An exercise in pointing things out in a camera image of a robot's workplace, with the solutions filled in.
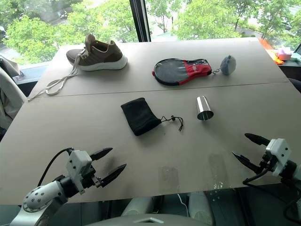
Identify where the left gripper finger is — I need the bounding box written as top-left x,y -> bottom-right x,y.
90,147 -> 113,162
100,163 -> 127,188

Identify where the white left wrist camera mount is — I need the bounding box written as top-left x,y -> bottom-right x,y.
65,150 -> 93,195

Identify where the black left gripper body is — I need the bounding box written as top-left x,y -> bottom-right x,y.
81,164 -> 104,189

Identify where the grey robot torso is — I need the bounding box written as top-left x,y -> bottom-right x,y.
89,213 -> 212,226

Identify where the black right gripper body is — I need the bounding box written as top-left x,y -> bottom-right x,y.
258,150 -> 278,174

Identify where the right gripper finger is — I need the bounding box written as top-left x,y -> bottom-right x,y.
244,133 -> 271,146
231,151 -> 262,175

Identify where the grey plush keychain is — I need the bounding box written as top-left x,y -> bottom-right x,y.
213,55 -> 237,76

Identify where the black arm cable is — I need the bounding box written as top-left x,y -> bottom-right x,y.
37,147 -> 75,186
243,164 -> 301,224

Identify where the shiny steel cup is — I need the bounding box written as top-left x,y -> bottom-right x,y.
196,96 -> 214,121

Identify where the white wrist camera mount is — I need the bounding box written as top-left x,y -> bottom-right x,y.
65,150 -> 93,195
265,138 -> 293,177

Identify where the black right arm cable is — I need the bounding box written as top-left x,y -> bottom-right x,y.
243,164 -> 301,224

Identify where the thin white cable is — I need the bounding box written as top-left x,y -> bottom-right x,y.
176,193 -> 190,216

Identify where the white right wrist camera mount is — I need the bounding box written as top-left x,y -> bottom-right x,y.
265,138 -> 293,177

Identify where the red black paddle case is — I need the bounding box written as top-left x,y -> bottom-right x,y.
153,58 -> 212,86

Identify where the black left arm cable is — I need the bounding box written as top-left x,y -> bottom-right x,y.
37,147 -> 75,186

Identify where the orange cloth item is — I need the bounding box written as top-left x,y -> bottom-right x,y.
258,39 -> 285,65

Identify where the pink box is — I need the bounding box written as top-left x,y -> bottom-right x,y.
277,47 -> 293,61

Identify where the black drawstring pouch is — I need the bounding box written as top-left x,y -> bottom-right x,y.
120,97 -> 185,137

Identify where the grey rounded robot leg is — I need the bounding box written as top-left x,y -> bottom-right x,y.
189,192 -> 214,225
121,196 -> 153,218

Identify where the brown sneaker with white sole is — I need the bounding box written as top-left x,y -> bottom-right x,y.
27,33 -> 128,102

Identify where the dark window frame pillar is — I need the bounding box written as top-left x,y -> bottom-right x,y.
129,0 -> 151,43

